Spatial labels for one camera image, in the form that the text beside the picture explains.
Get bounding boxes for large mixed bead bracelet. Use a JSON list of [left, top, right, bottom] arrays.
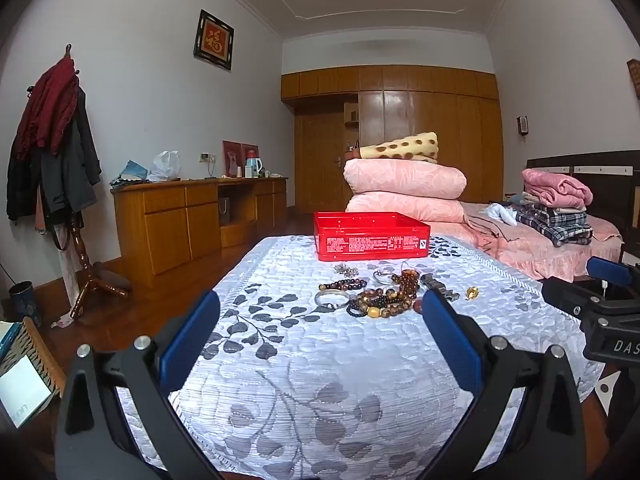
[[357, 287, 418, 320]]

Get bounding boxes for dark blue bin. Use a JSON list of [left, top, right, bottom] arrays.
[[9, 281, 43, 329]]

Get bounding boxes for teal book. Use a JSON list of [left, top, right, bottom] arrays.
[[0, 321, 24, 362]]

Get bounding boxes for pink folded blanket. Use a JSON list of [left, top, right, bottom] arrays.
[[521, 168, 594, 209]]

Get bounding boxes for wooden wall ornament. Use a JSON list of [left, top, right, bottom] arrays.
[[626, 58, 640, 106]]

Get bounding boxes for framed wall picture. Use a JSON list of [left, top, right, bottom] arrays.
[[193, 9, 235, 71]]

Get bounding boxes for red plastic box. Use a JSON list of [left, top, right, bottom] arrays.
[[313, 211, 432, 262]]

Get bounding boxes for red scarf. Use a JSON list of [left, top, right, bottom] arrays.
[[14, 57, 80, 162]]

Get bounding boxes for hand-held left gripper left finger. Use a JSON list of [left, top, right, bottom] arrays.
[[55, 289, 223, 480]]

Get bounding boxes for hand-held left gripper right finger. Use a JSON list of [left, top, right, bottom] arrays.
[[421, 287, 587, 480]]

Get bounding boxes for wooden coat rack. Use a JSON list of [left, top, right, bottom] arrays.
[[64, 45, 132, 320]]

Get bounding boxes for lower pink pillow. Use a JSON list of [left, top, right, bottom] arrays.
[[345, 191, 468, 224]]

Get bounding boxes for yellow spotted blanket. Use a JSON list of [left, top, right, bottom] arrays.
[[359, 131, 440, 164]]

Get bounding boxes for amber bead bracelet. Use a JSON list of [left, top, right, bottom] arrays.
[[392, 269, 421, 299]]

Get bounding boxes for white cloth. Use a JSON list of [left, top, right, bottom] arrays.
[[487, 202, 521, 226]]

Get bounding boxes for white plastic bag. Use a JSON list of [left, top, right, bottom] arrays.
[[149, 150, 181, 182]]

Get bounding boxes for light hanging cloth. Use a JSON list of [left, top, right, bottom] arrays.
[[52, 220, 85, 328]]

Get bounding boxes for dark brown bead bracelet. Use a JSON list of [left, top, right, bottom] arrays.
[[319, 278, 371, 293]]

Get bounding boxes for beige cloth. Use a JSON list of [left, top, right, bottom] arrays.
[[462, 205, 521, 252]]

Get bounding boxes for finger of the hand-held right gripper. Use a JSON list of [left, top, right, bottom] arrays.
[[541, 276, 601, 318], [586, 256, 633, 288]]

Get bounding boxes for pink bedspread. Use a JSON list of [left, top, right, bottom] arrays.
[[430, 200, 623, 282]]

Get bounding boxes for leaf-print quilted table cover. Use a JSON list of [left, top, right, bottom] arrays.
[[115, 234, 606, 477]]

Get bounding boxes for woven basket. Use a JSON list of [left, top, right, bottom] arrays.
[[0, 317, 67, 401]]

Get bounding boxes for dark headboard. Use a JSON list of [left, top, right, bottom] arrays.
[[526, 150, 640, 263]]

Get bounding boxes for wooden wardrobe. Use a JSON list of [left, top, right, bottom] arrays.
[[281, 65, 505, 216]]

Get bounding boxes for white box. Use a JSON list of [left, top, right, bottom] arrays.
[[0, 355, 54, 429]]

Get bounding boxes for black bead bracelet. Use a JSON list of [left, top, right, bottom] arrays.
[[346, 290, 396, 318]]

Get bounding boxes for silver cuff bangle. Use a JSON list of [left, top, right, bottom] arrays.
[[314, 290, 351, 311]]

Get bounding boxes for plaid folded clothes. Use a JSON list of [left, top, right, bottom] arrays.
[[515, 205, 594, 247]]

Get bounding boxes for dark jacket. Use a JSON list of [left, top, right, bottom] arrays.
[[6, 85, 103, 222]]

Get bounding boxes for large photo frame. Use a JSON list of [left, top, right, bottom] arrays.
[[222, 140, 244, 177]]

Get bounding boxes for wooden sideboard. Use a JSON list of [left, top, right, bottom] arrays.
[[110, 176, 290, 276]]

